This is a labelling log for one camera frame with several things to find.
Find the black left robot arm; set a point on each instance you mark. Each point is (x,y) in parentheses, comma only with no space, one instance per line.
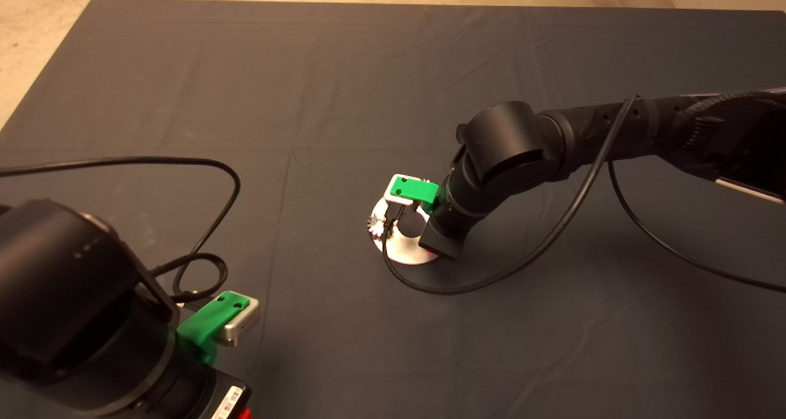
(61,284)

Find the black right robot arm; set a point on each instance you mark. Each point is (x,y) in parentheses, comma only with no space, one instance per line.
(509,139)

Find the green left camera mount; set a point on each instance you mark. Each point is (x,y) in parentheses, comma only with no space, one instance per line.
(202,324)

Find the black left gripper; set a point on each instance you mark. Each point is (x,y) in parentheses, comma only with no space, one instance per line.
(222,402)

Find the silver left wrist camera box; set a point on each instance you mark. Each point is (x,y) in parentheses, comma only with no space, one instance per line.
(243,321)

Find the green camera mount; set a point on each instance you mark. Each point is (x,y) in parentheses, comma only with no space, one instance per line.
(202,324)
(417,190)

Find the small steel planetary gear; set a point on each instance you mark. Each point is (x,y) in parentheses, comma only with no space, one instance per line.
(374,225)

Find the dark grey table cloth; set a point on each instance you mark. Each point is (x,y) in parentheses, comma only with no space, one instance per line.
(245,69)

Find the green right camera mount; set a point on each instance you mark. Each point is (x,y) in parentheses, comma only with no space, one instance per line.
(417,190)

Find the round metal carrier plate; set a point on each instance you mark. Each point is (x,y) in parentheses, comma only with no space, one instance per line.
(402,251)

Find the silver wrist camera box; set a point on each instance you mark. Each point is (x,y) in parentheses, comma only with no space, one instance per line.
(243,321)
(391,195)

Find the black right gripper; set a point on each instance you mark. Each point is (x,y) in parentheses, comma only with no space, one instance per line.
(442,239)

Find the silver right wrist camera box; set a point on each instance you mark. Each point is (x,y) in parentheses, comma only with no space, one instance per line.
(391,195)

